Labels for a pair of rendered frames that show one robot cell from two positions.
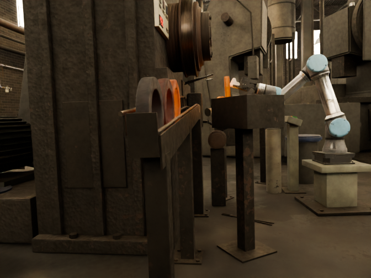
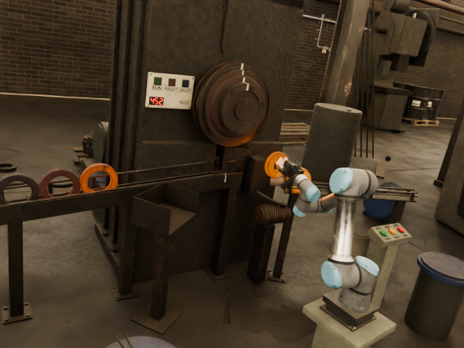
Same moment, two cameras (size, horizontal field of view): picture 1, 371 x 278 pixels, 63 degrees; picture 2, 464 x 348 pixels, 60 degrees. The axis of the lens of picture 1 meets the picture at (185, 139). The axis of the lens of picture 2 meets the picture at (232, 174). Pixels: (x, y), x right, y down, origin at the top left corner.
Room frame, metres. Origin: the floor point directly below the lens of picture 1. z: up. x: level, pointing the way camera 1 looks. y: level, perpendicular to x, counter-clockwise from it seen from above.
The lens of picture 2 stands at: (0.43, -1.82, 1.46)
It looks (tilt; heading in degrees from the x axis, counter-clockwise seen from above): 18 degrees down; 49
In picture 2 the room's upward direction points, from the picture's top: 9 degrees clockwise
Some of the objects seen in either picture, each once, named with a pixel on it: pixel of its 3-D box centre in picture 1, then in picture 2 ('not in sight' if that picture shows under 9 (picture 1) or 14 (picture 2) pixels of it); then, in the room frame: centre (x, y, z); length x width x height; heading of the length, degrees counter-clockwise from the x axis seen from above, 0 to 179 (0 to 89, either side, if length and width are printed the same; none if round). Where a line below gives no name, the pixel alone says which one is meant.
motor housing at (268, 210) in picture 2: (218, 166); (267, 242); (2.20, -0.23, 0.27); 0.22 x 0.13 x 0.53; 173
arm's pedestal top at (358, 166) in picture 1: (334, 165); (349, 317); (2.03, -1.00, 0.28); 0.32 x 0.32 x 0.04; 0
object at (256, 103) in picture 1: (247, 175); (160, 260); (1.38, -0.28, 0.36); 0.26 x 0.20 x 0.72; 28
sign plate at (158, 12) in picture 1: (162, 15); (170, 91); (1.57, 0.10, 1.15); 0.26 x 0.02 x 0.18; 173
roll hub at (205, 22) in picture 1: (207, 36); (242, 108); (1.88, -0.15, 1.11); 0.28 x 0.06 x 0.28; 173
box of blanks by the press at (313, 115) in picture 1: (305, 131); not in sight; (4.15, -1.64, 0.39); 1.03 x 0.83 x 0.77; 98
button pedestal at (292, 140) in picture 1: (292, 153); (378, 277); (2.47, -0.87, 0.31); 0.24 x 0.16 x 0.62; 173
